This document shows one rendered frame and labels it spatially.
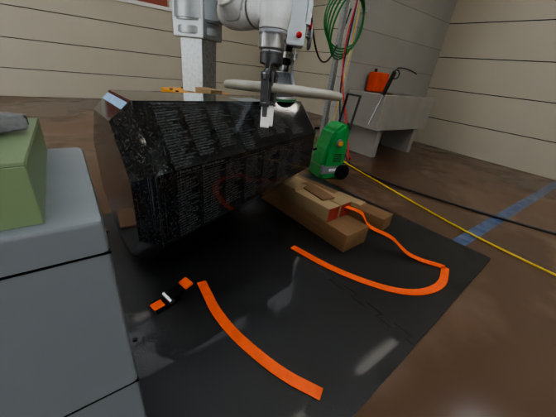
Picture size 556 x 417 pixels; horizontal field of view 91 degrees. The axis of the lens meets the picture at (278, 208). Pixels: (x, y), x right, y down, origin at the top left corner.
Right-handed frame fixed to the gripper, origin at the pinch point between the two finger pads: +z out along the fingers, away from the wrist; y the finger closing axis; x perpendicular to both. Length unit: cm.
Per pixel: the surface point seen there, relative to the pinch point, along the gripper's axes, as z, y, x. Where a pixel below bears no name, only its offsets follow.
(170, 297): 82, -13, 36
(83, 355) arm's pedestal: 37, -72, 10
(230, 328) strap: 86, -17, 5
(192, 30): -43, 107, 90
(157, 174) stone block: 25.4, -7.7, 40.6
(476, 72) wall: -67, 466, -219
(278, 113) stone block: 4, 69, 13
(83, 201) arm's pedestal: 10, -65, 11
